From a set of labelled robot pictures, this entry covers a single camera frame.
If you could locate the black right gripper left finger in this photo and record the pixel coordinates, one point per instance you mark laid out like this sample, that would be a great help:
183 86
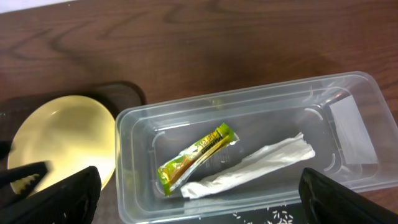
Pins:
71 201

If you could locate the green snack wrapper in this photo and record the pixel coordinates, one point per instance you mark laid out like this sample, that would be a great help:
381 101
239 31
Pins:
175 172

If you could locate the spilled rice pile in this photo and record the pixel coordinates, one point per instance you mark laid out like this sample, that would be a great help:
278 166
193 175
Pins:
269 215

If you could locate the clear plastic bin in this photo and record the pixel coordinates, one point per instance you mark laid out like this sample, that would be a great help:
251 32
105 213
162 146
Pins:
344 117

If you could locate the white napkin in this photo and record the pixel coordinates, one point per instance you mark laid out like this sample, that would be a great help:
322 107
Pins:
265 160

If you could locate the yellow plate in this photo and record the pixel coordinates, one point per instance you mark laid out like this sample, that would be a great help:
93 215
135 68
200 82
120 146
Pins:
69 133

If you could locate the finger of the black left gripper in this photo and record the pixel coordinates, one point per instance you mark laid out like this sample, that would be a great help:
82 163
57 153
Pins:
5 149
24 180

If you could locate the brown serving tray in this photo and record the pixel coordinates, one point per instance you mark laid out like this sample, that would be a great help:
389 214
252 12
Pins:
115 96

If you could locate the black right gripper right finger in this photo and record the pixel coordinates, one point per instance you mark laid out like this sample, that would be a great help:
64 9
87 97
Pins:
326 201

